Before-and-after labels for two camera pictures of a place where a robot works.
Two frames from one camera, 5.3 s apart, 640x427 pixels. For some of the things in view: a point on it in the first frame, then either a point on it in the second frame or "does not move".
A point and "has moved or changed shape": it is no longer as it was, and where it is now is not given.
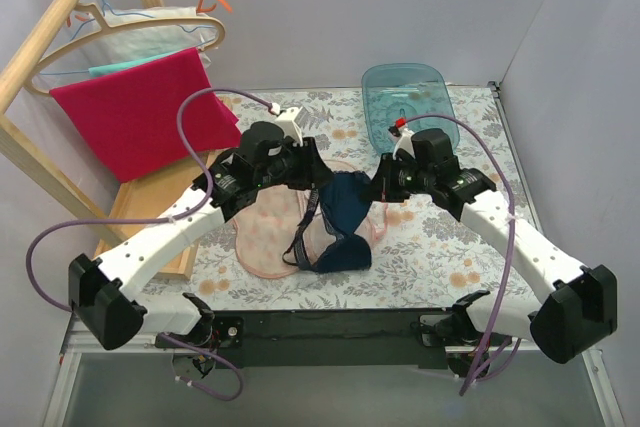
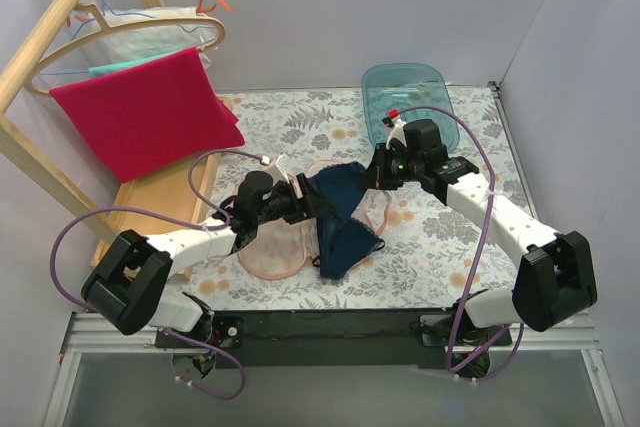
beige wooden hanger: x=103 y=25 does not move
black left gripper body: x=310 y=170 → x=306 y=199
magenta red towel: x=129 y=116 does not move
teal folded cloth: x=96 y=71 does not move
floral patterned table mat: x=429 y=258 does not move
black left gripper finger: x=310 y=166 → x=307 y=192
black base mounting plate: x=330 y=339 does not move
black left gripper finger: x=302 y=180 → x=314 y=208
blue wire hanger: x=116 y=13 does not move
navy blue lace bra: x=343 y=197 has moved or changed shape
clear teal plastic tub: x=406 y=90 does not move
